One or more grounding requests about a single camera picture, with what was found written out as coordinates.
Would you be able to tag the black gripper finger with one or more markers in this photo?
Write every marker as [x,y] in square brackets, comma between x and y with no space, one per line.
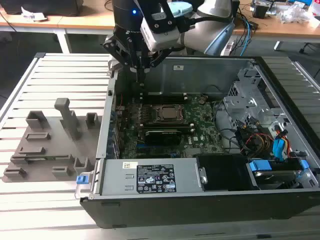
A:
[157,60]
[117,51]

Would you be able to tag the green RAM stick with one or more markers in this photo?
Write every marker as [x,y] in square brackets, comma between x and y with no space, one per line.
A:
[40,158]

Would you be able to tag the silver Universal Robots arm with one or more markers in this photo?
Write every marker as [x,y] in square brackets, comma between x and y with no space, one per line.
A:
[212,37]

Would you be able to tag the long wooden desk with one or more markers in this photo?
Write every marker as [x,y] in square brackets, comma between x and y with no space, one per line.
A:
[87,20]

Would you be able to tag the silver CPU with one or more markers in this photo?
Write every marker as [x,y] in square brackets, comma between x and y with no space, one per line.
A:
[168,112]

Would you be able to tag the round silver coin battery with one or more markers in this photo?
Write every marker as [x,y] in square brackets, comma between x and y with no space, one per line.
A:
[202,101]

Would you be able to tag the white power strip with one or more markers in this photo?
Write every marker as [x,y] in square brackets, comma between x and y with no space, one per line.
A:
[227,48]

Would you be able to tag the black graphics card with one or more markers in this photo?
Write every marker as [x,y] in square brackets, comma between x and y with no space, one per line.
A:
[162,137]

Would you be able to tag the large black box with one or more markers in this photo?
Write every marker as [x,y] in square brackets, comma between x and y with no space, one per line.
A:
[50,7]

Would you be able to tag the green motherboard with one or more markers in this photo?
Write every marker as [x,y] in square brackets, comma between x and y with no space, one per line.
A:
[207,130]

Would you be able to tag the wooden desk white legs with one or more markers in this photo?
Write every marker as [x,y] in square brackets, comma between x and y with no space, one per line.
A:
[30,22]

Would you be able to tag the silver metal drive cage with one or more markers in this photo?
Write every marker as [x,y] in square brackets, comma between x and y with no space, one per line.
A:
[240,102]

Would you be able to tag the crumpled white paper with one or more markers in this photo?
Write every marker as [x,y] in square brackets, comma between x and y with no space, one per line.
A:
[31,14]

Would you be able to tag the tall black box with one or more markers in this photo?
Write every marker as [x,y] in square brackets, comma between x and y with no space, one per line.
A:
[235,6]

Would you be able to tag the grey parts rack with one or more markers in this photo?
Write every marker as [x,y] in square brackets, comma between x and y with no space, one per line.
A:
[57,140]

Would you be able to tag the small black device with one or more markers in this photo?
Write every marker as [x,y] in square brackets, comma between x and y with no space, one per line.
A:
[260,11]

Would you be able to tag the grey power supply with label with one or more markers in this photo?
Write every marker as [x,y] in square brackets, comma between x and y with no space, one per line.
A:
[120,180]

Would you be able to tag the black fan shroud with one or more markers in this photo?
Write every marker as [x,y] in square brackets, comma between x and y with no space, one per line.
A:
[225,172]

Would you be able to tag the blue case latch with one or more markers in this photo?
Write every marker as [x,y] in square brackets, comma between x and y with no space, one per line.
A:
[82,180]

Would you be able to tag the clear plastic bags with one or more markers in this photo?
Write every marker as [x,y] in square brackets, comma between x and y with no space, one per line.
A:
[292,12]

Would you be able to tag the open black PC case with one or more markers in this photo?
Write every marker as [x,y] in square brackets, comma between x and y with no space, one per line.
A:
[175,215]

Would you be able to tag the hard disk in blue carrier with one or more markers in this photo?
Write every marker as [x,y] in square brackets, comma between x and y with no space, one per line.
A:
[272,176]

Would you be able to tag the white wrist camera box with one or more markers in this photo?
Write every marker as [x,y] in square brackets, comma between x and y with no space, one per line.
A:
[162,41]

